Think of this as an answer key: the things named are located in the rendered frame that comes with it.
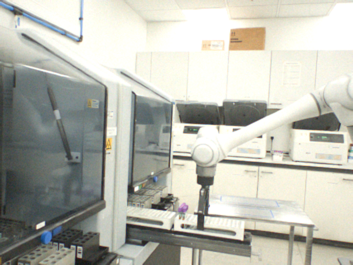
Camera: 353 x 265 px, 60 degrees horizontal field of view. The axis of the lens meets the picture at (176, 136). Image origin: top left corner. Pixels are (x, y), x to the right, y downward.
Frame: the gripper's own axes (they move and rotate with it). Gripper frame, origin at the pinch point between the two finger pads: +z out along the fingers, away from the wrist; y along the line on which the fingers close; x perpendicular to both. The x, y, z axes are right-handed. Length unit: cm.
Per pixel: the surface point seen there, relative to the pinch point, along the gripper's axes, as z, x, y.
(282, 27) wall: -170, -44, 293
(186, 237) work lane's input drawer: 5.7, 5.6, -6.7
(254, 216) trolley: 3.7, -22.4, 28.7
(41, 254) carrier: -2, 39, -56
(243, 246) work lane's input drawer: 5.9, -18.3, -6.9
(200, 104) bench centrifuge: -63, 48, 243
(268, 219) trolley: 3.7, -29.4, 27.5
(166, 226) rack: 3.0, 15.2, -4.9
